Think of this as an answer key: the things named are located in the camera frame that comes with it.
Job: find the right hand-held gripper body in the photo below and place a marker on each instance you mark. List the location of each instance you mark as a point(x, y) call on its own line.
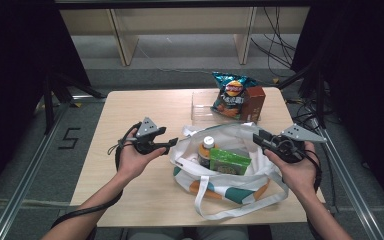
point(300, 135)

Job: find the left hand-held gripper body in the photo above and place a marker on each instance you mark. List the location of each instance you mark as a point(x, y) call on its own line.
point(147, 126)

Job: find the brown carton box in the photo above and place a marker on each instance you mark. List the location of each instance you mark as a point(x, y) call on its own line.
point(255, 103)

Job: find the orange juice bottle white cap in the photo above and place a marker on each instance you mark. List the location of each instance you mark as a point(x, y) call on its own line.
point(206, 150)

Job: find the green carton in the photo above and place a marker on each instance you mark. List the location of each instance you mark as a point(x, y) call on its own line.
point(228, 163)

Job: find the clear plastic box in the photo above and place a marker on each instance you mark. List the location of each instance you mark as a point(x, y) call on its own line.
point(203, 113)

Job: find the blue chip bag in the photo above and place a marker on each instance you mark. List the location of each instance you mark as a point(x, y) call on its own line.
point(231, 96)

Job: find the white tote bag orange teal pattern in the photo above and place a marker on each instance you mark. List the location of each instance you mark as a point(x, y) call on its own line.
point(233, 190)

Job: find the person's left hand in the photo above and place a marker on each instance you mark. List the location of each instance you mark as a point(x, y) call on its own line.
point(133, 161)

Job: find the person's right hand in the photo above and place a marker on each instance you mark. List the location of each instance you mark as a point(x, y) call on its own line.
point(298, 176)

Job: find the black stand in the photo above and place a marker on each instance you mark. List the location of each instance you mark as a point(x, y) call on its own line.
point(51, 100)
point(318, 96)

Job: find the black curtain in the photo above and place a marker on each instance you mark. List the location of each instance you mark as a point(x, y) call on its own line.
point(363, 83)
point(13, 83)

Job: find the beige background desk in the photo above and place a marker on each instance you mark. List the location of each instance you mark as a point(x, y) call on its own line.
point(180, 20)

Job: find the metal floor rail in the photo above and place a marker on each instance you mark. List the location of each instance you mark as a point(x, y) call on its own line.
point(350, 190)
point(23, 186)

